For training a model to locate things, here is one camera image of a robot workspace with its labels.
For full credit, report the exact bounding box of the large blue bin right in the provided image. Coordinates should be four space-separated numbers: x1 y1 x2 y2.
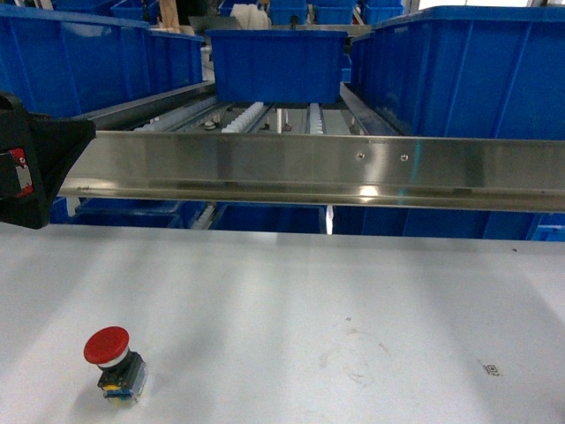
350 6 564 140

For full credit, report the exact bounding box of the stainless steel shelf rail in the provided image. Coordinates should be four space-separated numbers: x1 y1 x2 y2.
60 132 564 213

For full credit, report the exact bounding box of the large blue bin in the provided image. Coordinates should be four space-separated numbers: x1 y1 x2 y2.
350 6 564 140
1 4 204 117

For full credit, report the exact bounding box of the white roller track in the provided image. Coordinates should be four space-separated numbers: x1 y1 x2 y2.
222 102 265 133

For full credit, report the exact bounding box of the blue bin centre shelf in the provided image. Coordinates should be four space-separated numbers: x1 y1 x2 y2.
206 29 347 103

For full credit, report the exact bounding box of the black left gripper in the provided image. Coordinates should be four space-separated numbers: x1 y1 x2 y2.
1 92 95 229

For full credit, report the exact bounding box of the red mushroom push button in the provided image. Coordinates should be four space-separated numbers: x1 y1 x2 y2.
83 326 147 405

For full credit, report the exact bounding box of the large blue bin left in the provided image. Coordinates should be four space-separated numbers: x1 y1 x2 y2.
1 4 204 117

